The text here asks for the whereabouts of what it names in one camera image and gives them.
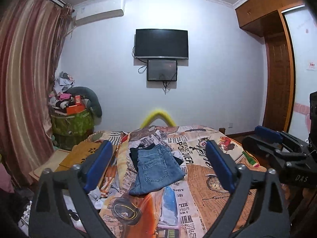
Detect blue denim jeans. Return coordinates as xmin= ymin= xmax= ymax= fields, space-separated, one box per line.
xmin=129 ymin=143 xmax=185 ymax=196

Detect white crumpled cloth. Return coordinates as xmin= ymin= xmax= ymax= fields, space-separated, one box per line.
xmin=88 ymin=186 xmax=105 ymax=210

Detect pink garment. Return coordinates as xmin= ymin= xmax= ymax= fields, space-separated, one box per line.
xmin=0 ymin=163 xmax=14 ymax=193

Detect bamboo lap desk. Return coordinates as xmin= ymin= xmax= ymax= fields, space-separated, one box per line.
xmin=55 ymin=141 xmax=117 ymax=173

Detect newspaper print bed blanket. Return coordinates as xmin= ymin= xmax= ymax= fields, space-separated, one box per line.
xmin=88 ymin=125 xmax=264 ymax=237

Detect green fabric storage box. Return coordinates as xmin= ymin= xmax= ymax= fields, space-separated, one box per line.
xmin=51 ymin=110 xmax=94 ymax=136

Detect yellow curved pillow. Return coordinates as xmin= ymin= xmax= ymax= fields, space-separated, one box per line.
xmin=140 ymin=109 xmax=176 ymax=128

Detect folded black garment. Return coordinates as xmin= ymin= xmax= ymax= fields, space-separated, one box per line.
xmin=130 ymin=143 xmax=184 ymax=173

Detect white sliding wardrobe door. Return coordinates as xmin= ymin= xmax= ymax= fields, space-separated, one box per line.
xmin=284 ymin=7 xmax=316 ymax=141

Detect orange box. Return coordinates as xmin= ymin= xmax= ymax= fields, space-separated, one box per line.
xmin=66 ymin=104 xmax=85 ymax=115

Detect pile of clothes on box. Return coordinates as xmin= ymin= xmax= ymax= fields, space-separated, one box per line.
xmin=48 ymin=71 xmax=75 ymax=111

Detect brown wooden wardrobe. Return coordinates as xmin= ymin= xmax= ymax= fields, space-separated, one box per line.
xmin=235 ymin=0 xmax=303 ymax=131

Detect grey neck pillow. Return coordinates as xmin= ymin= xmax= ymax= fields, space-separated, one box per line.
xmin=66 ymin=86 xmax=103 ymax=118

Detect white air conditioner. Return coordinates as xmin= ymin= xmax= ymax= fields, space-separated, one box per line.
xmin=75 ymin=9 xmax=124 ymax=26

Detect striped red beige curtain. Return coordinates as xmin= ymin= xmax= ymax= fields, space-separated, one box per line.
xmin=1 ymin=0 xmax=72 ymax=186

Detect small black wall monitor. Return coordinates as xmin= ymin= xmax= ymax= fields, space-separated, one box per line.
xmin=147 ymin=59 xmax=178 ymax=82

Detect black wall television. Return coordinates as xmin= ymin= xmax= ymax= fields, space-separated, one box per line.
xmin=134 ymin=29 xmax=189 ymax=60

